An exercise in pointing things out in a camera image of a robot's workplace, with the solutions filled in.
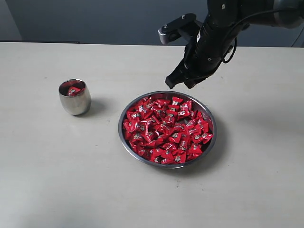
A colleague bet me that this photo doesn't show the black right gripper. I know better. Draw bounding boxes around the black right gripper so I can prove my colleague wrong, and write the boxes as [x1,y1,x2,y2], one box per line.
[165,21,238,89]

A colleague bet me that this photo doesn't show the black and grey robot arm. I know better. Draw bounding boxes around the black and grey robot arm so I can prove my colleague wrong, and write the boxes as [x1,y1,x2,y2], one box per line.
[158,0,304,89]

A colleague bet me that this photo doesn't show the round stainless steel plate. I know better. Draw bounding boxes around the round stainless steel plate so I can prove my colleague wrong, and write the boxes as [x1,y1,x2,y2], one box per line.
[118,90,218,170]

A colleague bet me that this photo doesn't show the pile of red wrapped candies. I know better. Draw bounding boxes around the pile of red wrapped candies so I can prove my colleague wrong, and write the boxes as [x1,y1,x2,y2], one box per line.
[123,94,214,165]

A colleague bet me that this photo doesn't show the stainless steel cup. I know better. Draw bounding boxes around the stainless steel cup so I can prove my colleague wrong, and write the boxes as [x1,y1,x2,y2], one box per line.
[58,79,92,115]

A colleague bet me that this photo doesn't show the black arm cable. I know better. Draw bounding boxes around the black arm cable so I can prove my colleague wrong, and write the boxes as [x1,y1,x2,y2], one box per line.
[222,7,302,64]

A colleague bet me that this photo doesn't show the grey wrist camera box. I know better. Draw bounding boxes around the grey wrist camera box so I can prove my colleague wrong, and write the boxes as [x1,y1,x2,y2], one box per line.
[158,13,203,45]

